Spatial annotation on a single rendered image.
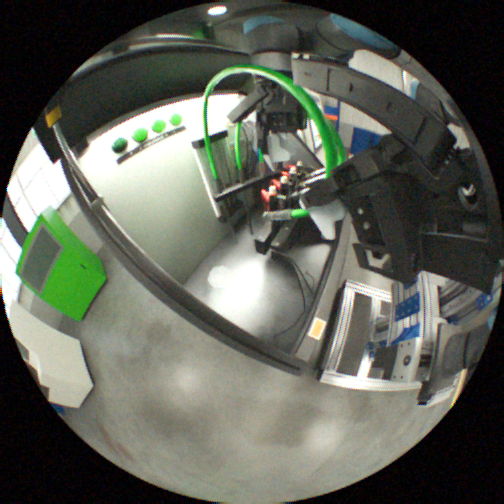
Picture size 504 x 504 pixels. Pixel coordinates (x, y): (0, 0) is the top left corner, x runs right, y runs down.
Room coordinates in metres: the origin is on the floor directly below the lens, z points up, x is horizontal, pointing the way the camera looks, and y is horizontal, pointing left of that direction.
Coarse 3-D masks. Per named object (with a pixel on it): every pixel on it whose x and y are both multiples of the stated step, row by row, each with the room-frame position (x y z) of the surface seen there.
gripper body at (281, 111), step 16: (256, 80) 0.31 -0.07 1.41; (272, 80) 0.31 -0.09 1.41; (272, 96) 0.31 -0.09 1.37; (288, 96) 0.29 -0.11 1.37; (256, 112) 0.31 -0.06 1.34; (272, 112) 0.29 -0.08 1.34; (288, 112) 0.28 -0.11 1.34; (304, 112) 0.31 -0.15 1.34; (272, 128) 0.30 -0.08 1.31; (288, 128) 0.27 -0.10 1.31; (304, 128) 0.31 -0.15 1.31
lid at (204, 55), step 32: (256, 0) 0.32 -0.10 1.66; (128, 32) 0.25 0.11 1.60; (160, 32) 0.31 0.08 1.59; (192, 32) 0.37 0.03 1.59; (224, 32) 0.42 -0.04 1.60; (96, 64) 0.25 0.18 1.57; (128, 64) 0.31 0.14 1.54; (160, 64) 0.39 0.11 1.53; (192, 64) 0.47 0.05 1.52; (224, 64) 0.55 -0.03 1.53; (64, 96) 0.22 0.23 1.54; (96, 96) 0.30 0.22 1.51; (128, 96) 0.39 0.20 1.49; (160, 96) 0.49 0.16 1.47; (64, 128) 0.26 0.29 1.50; (96, 128) 0.36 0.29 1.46
